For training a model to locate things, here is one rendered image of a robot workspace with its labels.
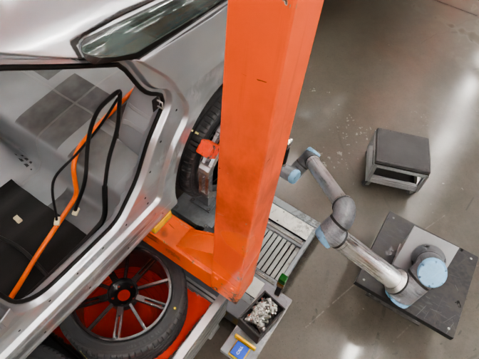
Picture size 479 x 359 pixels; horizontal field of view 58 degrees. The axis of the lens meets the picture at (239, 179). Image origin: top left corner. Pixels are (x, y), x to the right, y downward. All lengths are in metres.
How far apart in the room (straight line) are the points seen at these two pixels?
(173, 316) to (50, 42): 1.43
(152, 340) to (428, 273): 1.46
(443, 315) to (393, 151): 1.19
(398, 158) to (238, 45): 2.39
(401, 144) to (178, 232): 1.87
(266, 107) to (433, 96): 3.49
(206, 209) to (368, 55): 2.59
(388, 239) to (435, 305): 0.46
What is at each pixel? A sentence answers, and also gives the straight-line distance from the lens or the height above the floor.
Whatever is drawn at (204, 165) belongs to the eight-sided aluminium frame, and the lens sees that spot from 2.11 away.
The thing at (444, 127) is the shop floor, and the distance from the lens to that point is 4.23.
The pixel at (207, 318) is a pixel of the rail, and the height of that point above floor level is 0.39.
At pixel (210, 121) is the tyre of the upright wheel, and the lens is 2.07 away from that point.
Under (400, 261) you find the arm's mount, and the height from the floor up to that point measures 0.36.
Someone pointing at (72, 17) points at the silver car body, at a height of 1.89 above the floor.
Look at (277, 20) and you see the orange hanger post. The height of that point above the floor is 2.13.
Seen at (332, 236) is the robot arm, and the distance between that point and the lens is 2.23.
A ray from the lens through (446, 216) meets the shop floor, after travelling 3.60.
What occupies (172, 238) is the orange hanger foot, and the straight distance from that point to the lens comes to 2.23.
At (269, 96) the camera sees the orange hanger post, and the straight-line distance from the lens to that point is 1.06.
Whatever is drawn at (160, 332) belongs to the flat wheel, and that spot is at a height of 0.50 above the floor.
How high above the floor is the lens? 2.64
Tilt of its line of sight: 54 degrees down
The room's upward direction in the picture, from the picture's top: 7 degrees clockwise
